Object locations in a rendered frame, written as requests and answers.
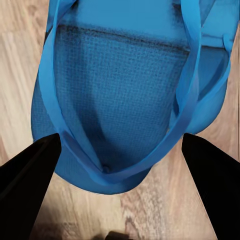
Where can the sandal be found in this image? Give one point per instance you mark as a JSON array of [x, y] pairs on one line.
[[217, 40], [106, 81]]

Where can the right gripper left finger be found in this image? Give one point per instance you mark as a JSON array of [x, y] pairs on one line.
[[24, 181]]

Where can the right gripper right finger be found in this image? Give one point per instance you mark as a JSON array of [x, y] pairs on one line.
[[217, 178]]

